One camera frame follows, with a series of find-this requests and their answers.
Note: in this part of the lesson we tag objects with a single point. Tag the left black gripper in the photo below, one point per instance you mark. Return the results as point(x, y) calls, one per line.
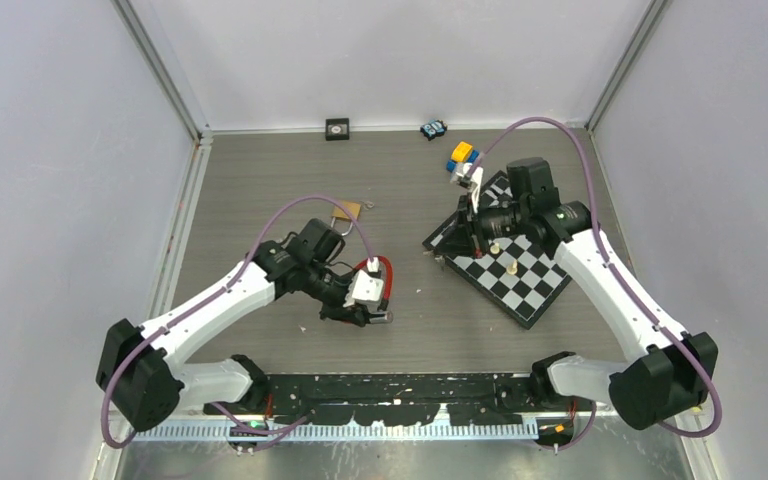
point(354, 312)

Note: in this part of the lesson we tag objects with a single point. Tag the black square box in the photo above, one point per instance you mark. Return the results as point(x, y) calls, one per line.
point(337, 129)

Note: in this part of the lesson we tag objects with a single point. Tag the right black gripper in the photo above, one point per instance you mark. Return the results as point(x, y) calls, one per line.
point(458, 240)

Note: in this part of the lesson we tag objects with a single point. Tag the large brass padlock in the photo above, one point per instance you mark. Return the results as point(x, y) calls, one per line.
point(343, 216)

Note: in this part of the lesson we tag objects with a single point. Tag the black white chessboard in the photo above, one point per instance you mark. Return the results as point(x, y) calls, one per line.
point(525, 296)

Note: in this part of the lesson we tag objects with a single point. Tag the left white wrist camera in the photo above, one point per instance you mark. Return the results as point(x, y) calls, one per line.
point(365, 290)

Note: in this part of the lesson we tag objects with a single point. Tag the small blue toy car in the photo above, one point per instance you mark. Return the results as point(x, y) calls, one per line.
point(433, 129)

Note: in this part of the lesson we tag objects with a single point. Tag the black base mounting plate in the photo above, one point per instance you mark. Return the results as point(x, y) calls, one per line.
point(469, 399)

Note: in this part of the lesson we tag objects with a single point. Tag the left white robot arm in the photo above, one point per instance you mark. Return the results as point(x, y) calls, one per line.
point(146, 370)

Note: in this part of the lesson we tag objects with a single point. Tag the red cable lock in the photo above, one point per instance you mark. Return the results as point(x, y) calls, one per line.
point(380, 267)

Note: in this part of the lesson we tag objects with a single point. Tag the cream chess piece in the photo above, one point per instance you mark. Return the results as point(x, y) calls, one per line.
point(512, 267)

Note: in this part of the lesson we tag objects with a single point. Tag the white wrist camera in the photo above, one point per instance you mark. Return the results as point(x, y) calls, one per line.
point(469, 176)
point(365, 290)

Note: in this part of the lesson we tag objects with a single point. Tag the yellow blue toy car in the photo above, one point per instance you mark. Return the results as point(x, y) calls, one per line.
point(462, 153)

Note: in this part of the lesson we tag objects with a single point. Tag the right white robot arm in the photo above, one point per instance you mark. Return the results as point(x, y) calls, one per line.
point(666, 370)

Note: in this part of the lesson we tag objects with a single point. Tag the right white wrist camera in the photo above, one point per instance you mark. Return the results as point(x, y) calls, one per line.
point(469, 176)

